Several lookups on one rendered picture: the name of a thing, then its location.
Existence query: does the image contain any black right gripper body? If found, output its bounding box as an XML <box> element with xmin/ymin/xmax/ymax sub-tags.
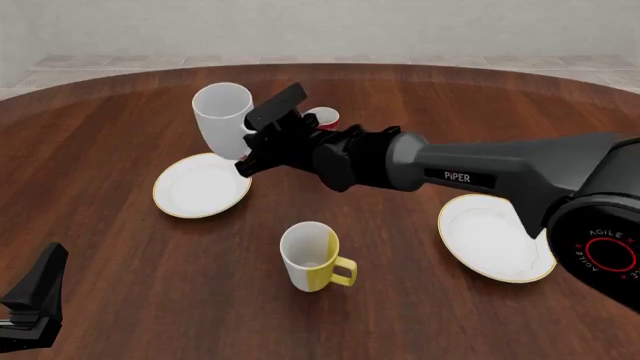
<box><xmin>251</xmin><ymin>111</ymin><xmax>322</xmax><ymax>169</ymax></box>

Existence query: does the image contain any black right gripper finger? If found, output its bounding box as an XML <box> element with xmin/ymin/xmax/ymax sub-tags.
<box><xmin>234</xmin><ymin>156</ymin><xmax>287</xmax><ymax>179</ymax></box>
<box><xmin>242</xmin><ymin>124</ymin><xmax>277</xmax><ymax>152</ymax></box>

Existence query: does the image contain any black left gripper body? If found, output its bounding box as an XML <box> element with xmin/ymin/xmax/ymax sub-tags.
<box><xmin>0</xmin><ymin>309</ymin><xmax>64</xmax><ymax>353</ymax></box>

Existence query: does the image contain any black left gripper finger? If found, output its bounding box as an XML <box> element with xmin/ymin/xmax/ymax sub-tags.
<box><xmin>0</xmin><ymin>241</ymin><xmax>70</xmax><ymax>321</ymax></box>

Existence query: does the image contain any tall white mug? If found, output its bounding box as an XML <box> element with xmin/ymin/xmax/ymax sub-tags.
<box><xmin>191</xmin><ymin>82</ymin><xmax>256</xmax><ymax>162</ymax></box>

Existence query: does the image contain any red mug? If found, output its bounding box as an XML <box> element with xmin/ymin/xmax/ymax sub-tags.
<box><xmin>302</xmin><ymin>106</ymin><xmax>342</xmax><ymax>133</ymax></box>

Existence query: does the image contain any white plate with gold rim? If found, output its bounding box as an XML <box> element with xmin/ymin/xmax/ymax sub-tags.
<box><xmin>437</xmin><ymin>192</ymin><xmax>558</xmax><ymax>285</ymax></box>
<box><xmin>152</xmin><ymin>151</ymin><xmax>253</xmax><ymax>220</ymax></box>

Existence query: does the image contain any white and yellow mug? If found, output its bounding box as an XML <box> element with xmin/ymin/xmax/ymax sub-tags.
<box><xmin>278</xmin><ymin>220</ymin><xmax>359</xmax><ymax>294</ymax></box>

